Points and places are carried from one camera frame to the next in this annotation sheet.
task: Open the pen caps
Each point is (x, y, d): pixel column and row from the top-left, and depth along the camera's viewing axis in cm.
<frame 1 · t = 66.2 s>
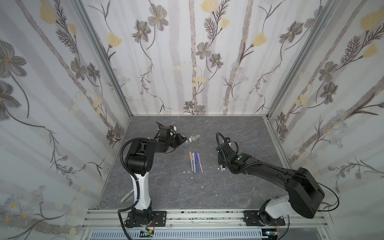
left hand: (184, 134, 101), fingers closed
right hand: (220, 151, 87), fingers closed
lilac pen: (193, 158, 97), on the table
dark blue pen: (197, 162, 95), on the table
purple capped pink pen: (199, 158, 97), on the table
white pen cap: (190, 139, 106), point 2 cm above the table
clear highlighter cap: (194, 139, 107), on the table
clear highlighter cap 2: (196, 138, 108), on the table

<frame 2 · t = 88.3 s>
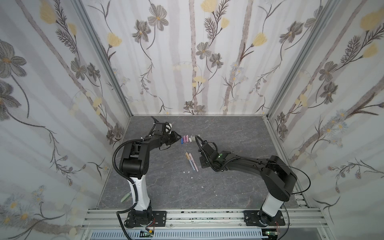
left hand: (178, 132, 100), fingers open
right hand: (200, 155, 88), fingers closed
blue pen cap: (182, 140, 106), on the table
purple pen cap: (184, 139, 107), point 2 cm above the table
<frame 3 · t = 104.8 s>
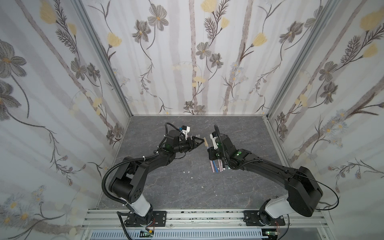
left hand: (199, 139, 84), fingers open
right hand: (205, 146, 83), fingers closed
lilac pen: (212, 166, 94), on the table
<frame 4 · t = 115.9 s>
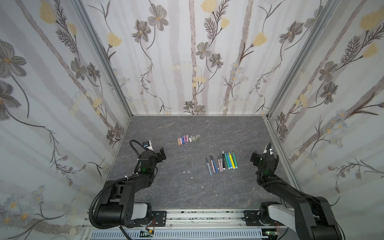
left hand: (153, 144, 91), fingers open
right hand: (261, 151, 88), fingers open
beige pen cap: (178, 141, 106), on the table
light blue highlighter: (229, 160, 97), on the table
yellow highlighter: (233, 166, 94), on the table
green highlighter: (234, 160, 97), on the table
